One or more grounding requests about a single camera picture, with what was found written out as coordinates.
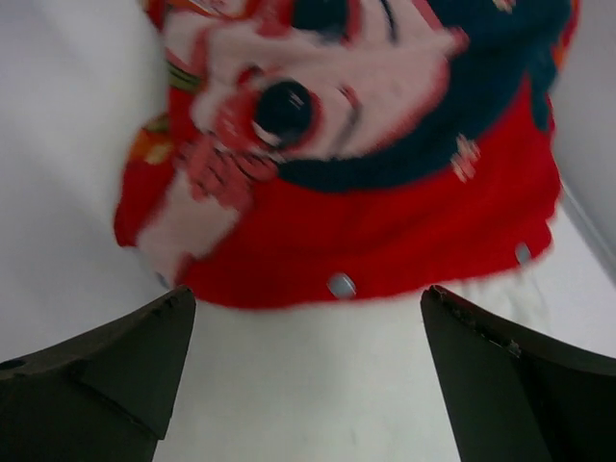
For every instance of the red patterned pillowcase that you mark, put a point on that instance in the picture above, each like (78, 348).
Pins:
(324, 151)

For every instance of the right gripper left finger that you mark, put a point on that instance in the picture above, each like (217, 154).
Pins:
(105, 395)

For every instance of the white pillow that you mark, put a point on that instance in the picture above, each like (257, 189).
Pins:
(333, 381)

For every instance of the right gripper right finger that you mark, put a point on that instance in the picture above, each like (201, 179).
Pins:
(514, 394)

